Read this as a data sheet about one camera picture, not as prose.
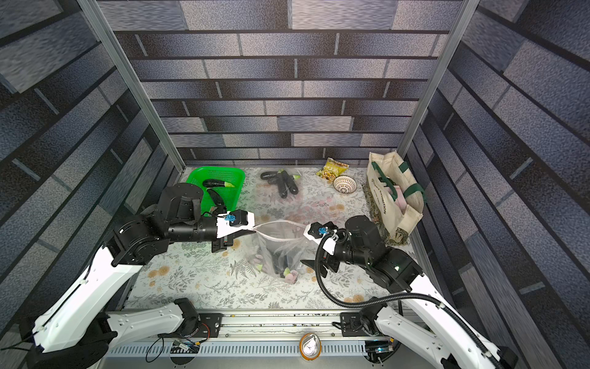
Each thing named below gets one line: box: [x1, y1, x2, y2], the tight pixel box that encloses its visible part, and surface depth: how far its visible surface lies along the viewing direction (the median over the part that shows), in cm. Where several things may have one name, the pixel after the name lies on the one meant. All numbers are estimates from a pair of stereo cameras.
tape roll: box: [299, 332, 322, 362], surface depth 63 cm
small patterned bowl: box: [332, 175, 358, 195], surface depth 112 cm
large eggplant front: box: [284, 170, 302, 195], surface depth 112 cm
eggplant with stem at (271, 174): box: [260, 169, 286, 180], surface depth 116 cm
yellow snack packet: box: [316, 156, 350, 183], surface depth 116 cm
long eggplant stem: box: [276, 172, 289, 200], surface depth 112 cm
